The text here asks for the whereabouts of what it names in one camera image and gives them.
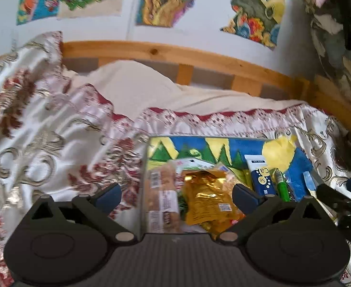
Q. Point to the wooden bed frame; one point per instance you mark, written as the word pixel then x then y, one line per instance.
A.
pixel 246 77

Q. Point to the gold foil snack packet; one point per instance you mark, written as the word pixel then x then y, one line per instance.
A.
pixel 206 197

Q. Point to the floral satin bedspread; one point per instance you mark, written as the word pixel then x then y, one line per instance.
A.
pixel 61 144

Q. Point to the rice cracker clear pack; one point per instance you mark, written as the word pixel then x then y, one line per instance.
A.
pixel 233 176

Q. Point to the cream pillow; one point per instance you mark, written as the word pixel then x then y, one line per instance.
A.
pixel 133 87

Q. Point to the peanut bar clear pack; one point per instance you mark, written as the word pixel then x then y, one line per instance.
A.
pixel 161 200

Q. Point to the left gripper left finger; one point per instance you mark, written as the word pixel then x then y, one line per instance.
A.
pixel 94 212

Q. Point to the silver tray with drawing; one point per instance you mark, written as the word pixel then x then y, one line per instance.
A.
pixel 281 153

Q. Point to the seaweed snack white green bag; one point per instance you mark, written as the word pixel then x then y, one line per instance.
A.
pixel 190 164

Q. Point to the blue white snack packet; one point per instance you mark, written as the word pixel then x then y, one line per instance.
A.
pixel 260 175

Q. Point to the orange snack bag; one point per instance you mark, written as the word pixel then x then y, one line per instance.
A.
pixel 215 227

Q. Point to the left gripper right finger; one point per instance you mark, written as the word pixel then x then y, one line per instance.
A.
pixel 258 210

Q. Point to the landscape hill drawing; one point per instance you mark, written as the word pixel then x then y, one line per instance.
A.
pixel 256 20

